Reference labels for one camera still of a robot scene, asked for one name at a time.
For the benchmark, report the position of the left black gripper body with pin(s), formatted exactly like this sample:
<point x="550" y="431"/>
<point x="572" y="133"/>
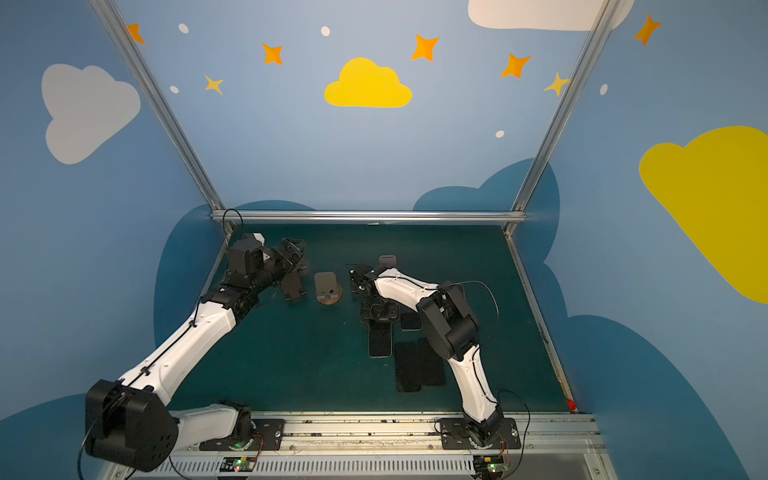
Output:
<point x="288" y="261"/>

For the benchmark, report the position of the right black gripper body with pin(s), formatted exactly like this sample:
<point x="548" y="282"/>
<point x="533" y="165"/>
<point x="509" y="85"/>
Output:
<point x="361" y="279"/>

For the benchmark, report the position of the black phone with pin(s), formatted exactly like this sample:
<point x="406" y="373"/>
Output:
<point x="431" y="365"/>
<point x="407" y="369"/>
<point x="380" y="341"/>
<point x="410" y="321"/>

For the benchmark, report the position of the black folding phone stand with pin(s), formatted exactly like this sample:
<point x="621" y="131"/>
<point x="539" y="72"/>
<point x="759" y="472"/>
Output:
<point x="292" y="287"/>

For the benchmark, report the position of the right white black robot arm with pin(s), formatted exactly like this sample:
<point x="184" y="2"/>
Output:
<point x="452" y="330"/>

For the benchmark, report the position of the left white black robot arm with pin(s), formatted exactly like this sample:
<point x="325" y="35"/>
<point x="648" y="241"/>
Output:
<point x="127" y="420"/>

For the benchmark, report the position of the grey back right phone stand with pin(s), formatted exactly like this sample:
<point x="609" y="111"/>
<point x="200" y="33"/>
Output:
<point x="387" y="261"/>

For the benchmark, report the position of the brown round phone stand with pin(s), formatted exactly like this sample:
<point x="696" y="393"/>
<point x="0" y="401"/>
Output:
<point x="328" y="290"/>

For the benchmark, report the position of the right controller board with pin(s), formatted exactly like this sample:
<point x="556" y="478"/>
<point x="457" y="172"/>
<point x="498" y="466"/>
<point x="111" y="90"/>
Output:
<point x="488" y="467"/>

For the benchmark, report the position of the controller board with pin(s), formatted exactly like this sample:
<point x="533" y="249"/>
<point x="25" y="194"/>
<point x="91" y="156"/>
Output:
<point x="237" y="465"/>
<point x="488" y="467"/>

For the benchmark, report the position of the left controller board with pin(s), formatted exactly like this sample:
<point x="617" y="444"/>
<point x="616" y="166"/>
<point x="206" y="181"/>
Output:
<point x="237" y="465"/>

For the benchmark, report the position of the back aluminium frame bar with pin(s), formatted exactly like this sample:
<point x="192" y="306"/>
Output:
<point x="289" y="216"/>

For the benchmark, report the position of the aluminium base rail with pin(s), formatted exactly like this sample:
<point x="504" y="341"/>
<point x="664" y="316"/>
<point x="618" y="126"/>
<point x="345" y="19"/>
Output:
<point x="395" y="445"/>

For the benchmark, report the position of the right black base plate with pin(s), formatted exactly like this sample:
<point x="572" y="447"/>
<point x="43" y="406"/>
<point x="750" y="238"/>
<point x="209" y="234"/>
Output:
<point x="455" y="435"/>

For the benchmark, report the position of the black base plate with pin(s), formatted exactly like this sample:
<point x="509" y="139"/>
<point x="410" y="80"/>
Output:
<point x="455" y="435"/>
<point x="267" y="433"/>

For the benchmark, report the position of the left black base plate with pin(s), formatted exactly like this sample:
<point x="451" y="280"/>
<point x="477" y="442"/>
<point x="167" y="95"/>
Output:
<point x="267" y="433"/>

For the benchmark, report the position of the left aluminium frame post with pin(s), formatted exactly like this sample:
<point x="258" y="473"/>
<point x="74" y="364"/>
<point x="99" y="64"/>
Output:
<point x="114" y="23"/>

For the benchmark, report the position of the aluminium frame post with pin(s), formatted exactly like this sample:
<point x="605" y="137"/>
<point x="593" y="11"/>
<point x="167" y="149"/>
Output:
<point x="586" y="61"/>
<point x="114" y="23"/>

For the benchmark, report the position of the right aluminium frame post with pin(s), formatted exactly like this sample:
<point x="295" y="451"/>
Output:
<point x="586" y="61"/>

